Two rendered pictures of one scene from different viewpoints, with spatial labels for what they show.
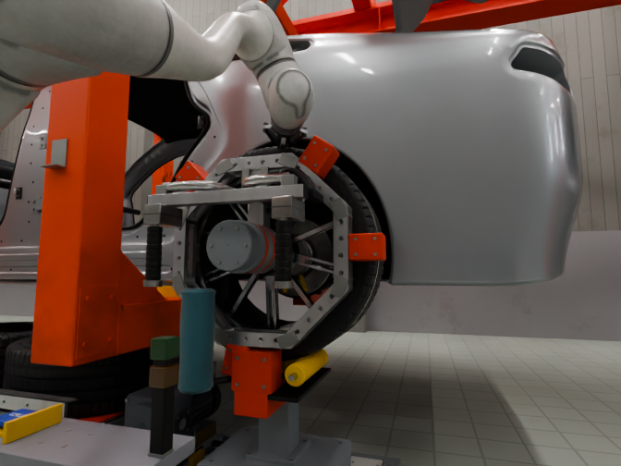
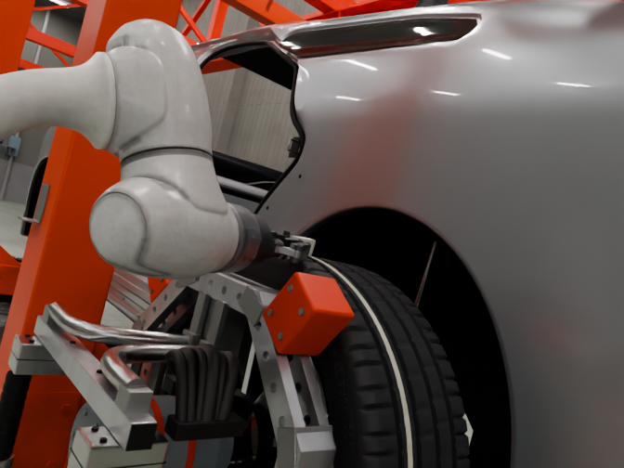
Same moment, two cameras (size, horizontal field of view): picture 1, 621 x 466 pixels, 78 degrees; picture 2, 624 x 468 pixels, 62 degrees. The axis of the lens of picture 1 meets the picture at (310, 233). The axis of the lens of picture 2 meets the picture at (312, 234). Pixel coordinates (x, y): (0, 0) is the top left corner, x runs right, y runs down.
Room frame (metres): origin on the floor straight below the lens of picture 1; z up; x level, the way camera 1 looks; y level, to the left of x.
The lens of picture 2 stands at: (0.45, -0.38, 1.21)
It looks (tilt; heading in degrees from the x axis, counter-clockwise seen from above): 1 degrees up; 32
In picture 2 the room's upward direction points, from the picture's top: 14 degrees clockwise
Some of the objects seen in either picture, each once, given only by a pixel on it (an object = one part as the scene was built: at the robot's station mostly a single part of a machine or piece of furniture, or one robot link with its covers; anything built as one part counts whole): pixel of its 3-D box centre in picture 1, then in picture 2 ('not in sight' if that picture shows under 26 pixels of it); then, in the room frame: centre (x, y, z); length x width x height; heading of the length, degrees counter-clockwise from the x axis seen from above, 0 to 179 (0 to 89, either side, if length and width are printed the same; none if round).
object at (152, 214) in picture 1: (164, 215); (45, 354); (0.97, 0.37, 0.93); 0.09 x 0.05 x 0.05; 162
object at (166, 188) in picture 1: (207, 180); (126, 307); (1.02, 0.28, 1.03); 0.19 x 0.18 x 0.11; 162
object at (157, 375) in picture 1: (164, 374); not in sight; (0.75, 0.28, 0.59); 0.04 x 0.04 x 0.04; 72
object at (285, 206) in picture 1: (288, 209); (119, 454); (0.86, 0.05, 0.93); 0.09 x 0.05 x 0.05; 162
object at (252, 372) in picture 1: (262, 376); not in sight; (1.15, 0.14, 0.48); 0.16 x 0.12 x 0.17; 162
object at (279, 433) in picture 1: (279, 419); not in sight; (1.27, 0.10, 0.32); 0.40 x 0.30 x 0.28; 72
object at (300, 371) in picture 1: (308, 365); not in sight; (1.17, 0.01, 0.51); 0.29 x 0.06 x 0.06; 162
